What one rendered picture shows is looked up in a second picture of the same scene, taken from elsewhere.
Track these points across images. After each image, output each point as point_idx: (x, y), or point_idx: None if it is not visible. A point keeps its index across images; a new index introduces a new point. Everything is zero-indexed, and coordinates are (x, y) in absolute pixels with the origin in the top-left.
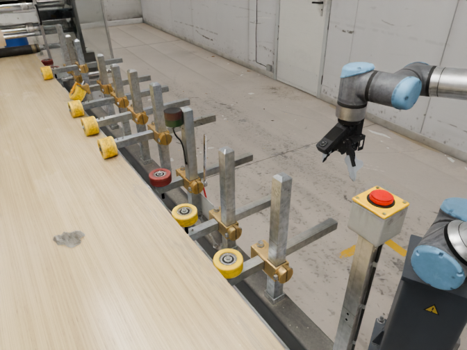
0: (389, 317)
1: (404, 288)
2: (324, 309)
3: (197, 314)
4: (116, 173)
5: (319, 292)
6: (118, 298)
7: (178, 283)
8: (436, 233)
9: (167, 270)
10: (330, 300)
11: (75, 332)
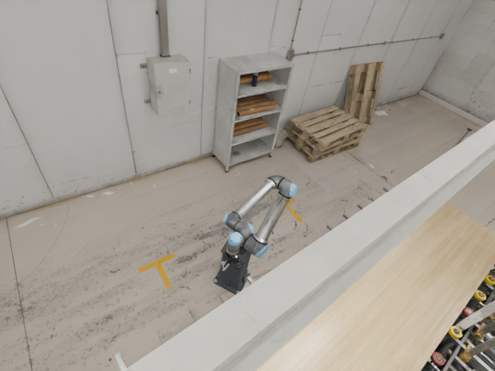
0: (230, 275)
1: (243, 263)
2: (206, 305)
3: (310, 327)
4: None
5: (195, 306)
6: (309, 358)
7: (299, 336)
8: (256, 245)
9: (294, 341)
10: (201, 301)
11: (325, 370)
